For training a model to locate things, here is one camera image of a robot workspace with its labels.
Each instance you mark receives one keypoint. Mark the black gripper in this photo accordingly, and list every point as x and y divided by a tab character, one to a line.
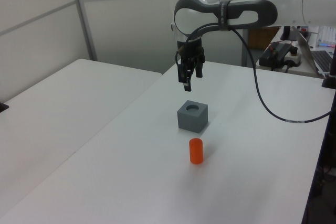
190	49

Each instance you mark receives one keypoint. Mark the orange cylinder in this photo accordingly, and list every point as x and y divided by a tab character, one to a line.
196	153

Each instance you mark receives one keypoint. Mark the grey block with round hole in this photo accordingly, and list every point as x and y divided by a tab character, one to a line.
193	121

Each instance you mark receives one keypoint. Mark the brown wooden cabinet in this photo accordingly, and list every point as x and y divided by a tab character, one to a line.
262	37

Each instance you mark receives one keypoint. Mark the black power supply box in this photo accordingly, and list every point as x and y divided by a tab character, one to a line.
275	52

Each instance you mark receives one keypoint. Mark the white power strip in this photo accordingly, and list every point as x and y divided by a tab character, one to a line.
294	58

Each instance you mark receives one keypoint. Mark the open silver laptop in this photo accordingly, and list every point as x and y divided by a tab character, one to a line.
319	60

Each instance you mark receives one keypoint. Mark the grey metal partition post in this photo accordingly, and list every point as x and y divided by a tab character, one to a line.
84	19

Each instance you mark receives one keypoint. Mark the black stand post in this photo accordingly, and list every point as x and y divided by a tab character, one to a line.
331	79

